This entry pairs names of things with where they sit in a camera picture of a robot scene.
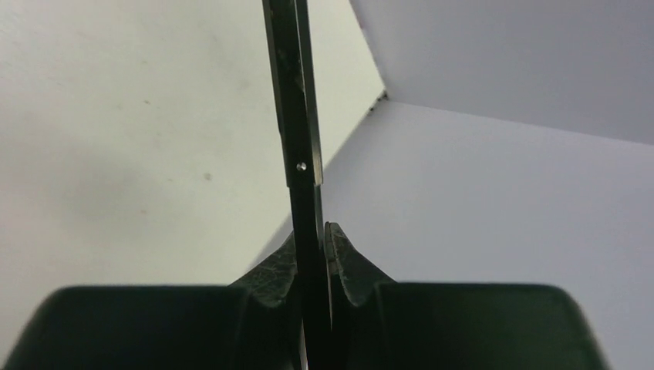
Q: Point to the purple umbrella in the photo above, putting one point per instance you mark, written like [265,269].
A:
[292,71]

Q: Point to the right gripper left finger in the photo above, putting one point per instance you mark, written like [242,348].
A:
[253,323]

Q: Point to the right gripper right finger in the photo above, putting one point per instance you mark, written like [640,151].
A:
[379,323]

